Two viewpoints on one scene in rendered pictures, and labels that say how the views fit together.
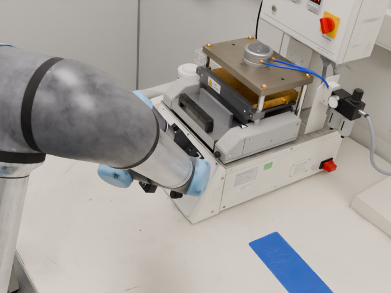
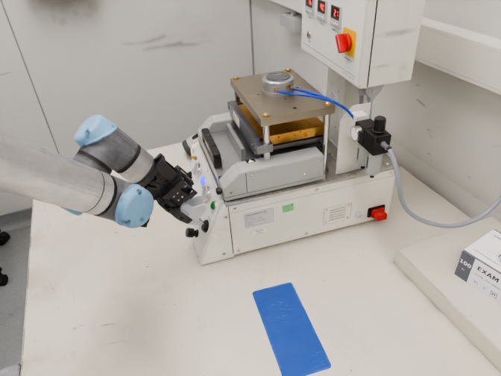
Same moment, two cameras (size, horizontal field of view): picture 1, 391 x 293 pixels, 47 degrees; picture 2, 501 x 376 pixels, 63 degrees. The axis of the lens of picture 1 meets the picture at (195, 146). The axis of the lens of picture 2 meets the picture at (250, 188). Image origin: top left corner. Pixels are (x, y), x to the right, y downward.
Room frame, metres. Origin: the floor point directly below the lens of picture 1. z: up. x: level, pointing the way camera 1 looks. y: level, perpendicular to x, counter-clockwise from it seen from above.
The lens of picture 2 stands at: (0.22, -0.41, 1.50)
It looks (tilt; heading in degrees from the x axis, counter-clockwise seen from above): 35 degrees down; 22
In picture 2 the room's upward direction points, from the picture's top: 4 degrees counter-clockwise
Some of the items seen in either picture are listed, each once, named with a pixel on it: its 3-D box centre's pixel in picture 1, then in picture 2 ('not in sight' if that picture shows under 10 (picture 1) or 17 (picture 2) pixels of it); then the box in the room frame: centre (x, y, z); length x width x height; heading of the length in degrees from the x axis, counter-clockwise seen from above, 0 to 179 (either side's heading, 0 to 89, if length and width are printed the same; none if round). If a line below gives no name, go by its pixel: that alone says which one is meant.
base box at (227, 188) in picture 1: (242, 143); (279, 185); (1.13, -0.14, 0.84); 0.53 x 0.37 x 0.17; 126
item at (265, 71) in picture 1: (267, 70); (292, 101); (1.15, -0.18, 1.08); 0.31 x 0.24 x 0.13; 36
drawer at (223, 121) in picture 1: (235, 106); (262, 143); (1.12, -0.10, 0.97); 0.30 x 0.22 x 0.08; 126
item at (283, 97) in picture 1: (254, 79); (279, 113); (1.14, -0.14, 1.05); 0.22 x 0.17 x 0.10; 36
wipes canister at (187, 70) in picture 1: (188, 84); not in sight; (1.47, 0.05, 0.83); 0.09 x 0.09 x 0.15
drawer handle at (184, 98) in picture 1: (195, 111); (211, 146); (1.04, 0.01, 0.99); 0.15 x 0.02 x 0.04; 36
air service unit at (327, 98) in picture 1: (341, 110); (367, 143); (1.04, -0.37, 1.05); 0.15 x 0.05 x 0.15; 36
